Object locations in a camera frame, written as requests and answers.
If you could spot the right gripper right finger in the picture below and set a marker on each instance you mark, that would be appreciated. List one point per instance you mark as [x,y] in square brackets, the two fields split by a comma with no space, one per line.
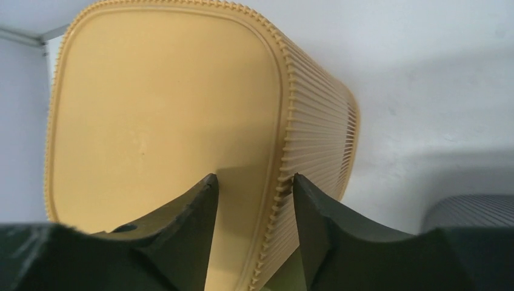
[342,249]

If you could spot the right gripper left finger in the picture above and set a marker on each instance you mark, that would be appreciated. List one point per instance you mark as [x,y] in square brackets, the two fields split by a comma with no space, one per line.
[167,249]

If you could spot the yellow plastic basket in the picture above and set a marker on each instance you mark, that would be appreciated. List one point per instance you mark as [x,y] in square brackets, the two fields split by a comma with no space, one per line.
[148,97]

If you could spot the green plastic basket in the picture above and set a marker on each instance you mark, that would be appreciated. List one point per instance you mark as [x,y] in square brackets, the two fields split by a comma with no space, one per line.
[290,276]

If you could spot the grey plastic basket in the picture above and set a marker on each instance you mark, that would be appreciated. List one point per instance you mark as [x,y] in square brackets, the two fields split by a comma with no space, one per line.
[476,210]

